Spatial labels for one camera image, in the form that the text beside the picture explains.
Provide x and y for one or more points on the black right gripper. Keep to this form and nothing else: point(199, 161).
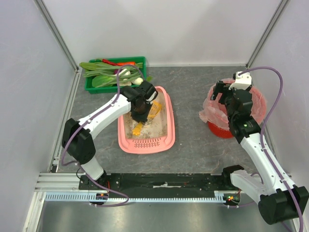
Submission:
point(222, 91)

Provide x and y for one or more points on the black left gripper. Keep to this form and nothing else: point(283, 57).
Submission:
point(140, 113)

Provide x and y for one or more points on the yellow litter scoop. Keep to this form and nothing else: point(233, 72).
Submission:
point(154, 111)

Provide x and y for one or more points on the pink litter box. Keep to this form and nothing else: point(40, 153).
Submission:
point(149, 146)

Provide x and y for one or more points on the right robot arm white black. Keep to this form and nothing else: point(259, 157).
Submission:
point(277, 196)

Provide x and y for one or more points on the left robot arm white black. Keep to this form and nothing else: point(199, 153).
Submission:
point(78, 136)

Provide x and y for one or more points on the cat litter pellets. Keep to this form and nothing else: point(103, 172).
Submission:
point(153, 128)

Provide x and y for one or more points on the white radish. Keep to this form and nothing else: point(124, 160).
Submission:
point(124, 74)

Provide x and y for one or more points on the orange carrot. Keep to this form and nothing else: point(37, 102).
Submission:
point(126, 63)

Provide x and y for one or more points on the red trash bin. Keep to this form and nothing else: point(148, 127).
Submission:
point(223, 130)

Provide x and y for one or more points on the green leafy vegetables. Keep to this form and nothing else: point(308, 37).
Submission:
point(100, 75)

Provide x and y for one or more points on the red chili pepper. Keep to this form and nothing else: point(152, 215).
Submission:
point(109, 62)

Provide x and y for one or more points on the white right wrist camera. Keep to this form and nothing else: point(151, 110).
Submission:
point(241, 81)

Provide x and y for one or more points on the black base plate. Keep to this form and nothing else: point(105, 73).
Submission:
point(129, 181)

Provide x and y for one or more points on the blue-white cable duct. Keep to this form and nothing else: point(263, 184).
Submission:
point(96, 197)

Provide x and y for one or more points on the aluminium frame rail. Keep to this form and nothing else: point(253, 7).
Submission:
point(52, 180)

